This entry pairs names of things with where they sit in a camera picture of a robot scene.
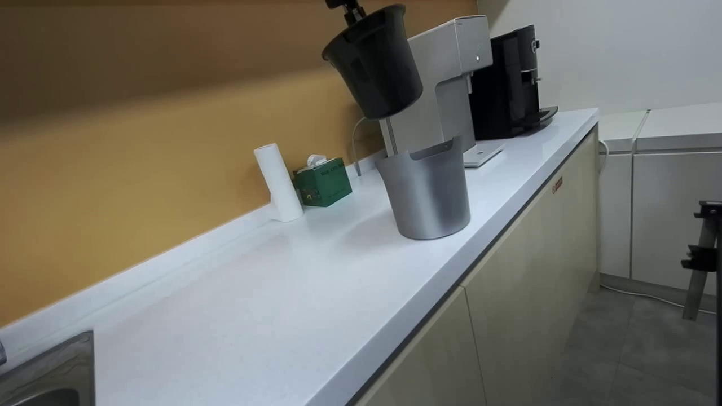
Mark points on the narrow beige cabinet door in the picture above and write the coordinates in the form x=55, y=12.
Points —
x=431, y=362

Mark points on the wide beige cabinet door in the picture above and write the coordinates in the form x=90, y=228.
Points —
x=533, y=277

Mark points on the steel sink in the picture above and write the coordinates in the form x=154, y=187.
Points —
x=46, y=376

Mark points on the white tissue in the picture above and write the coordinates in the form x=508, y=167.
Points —
x=316, y=160

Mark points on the green tissue box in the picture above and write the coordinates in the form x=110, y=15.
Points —
x=324, y=183

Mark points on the black tripod stand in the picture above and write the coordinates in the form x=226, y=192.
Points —
x=702, y=256

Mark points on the silver metal bin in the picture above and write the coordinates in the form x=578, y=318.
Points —
x=429, y=194

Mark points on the white coffee machine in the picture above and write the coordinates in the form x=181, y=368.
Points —
x=447, y=90

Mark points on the black coffee machine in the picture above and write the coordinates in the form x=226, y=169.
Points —
x=511, y=81

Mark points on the wide white cabinet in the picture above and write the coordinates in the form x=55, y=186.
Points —
x=678, y=204

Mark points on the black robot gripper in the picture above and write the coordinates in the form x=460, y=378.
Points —
x=340, y=2

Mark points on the narrow white cabinet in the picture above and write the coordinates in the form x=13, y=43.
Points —
x=619, y=194

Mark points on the black round cup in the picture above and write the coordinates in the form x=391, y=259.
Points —
x=376, y=64

